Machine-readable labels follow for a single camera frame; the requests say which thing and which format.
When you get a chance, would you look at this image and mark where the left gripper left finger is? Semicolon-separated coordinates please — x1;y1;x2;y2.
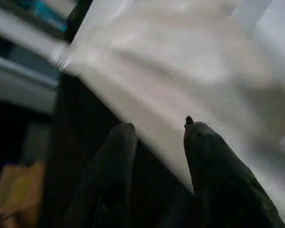
66;122;138;228

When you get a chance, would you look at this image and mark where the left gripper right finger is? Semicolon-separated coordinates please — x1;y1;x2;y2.
183;115;285;228

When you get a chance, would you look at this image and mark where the white plastic table top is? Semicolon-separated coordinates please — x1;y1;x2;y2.
61;0;285;198

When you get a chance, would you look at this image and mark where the brown cardboard box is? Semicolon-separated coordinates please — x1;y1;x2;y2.
0;161;47;228

